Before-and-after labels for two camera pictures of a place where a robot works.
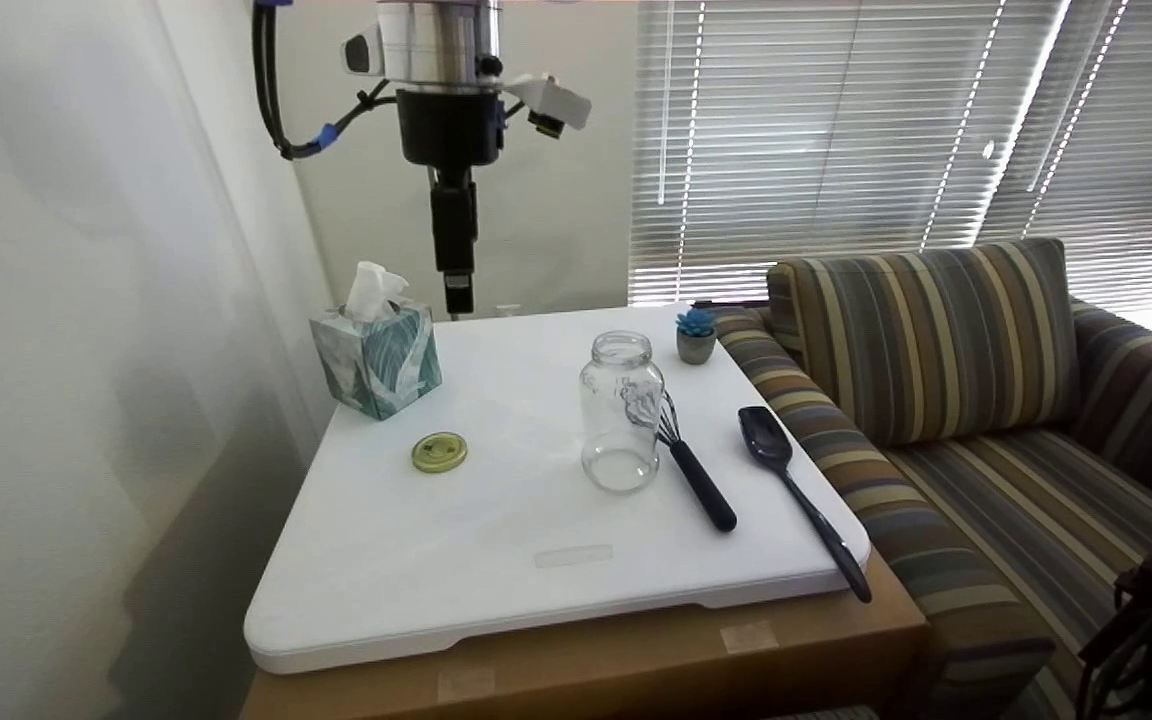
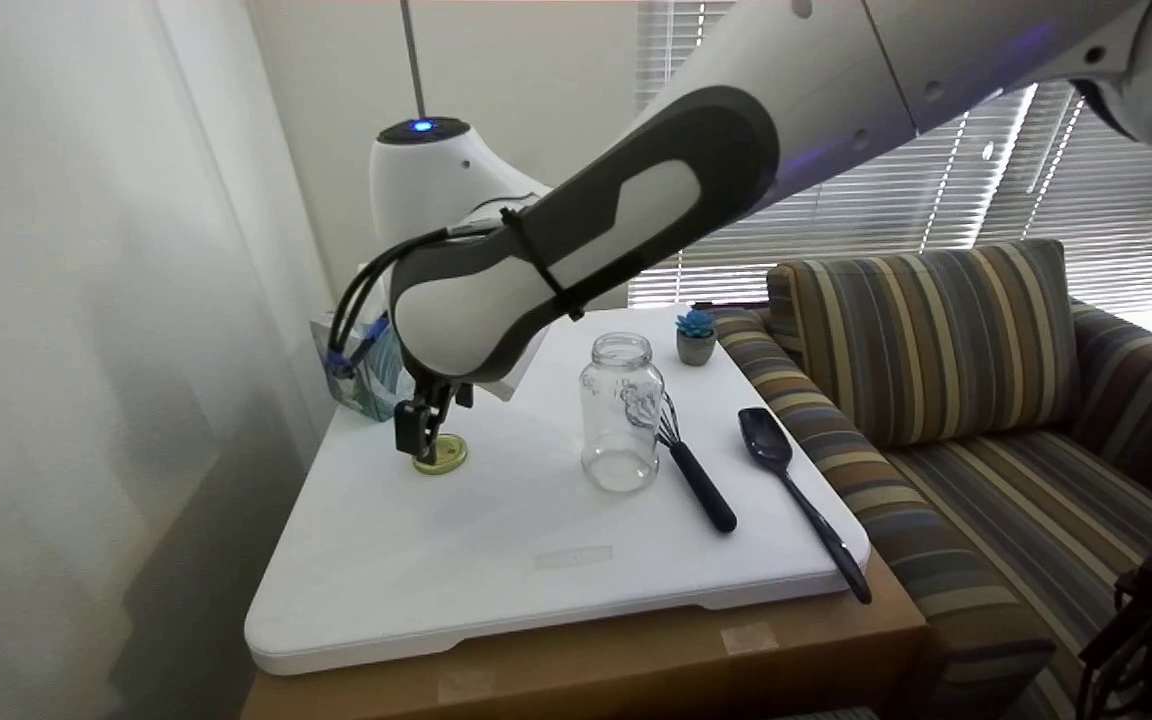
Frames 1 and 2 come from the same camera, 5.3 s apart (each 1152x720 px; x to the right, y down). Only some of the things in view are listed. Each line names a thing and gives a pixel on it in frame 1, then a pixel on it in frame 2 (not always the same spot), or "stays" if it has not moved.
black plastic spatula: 765,440 stays
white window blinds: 821,129 stays
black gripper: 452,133 → 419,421
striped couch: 1016,450 stays
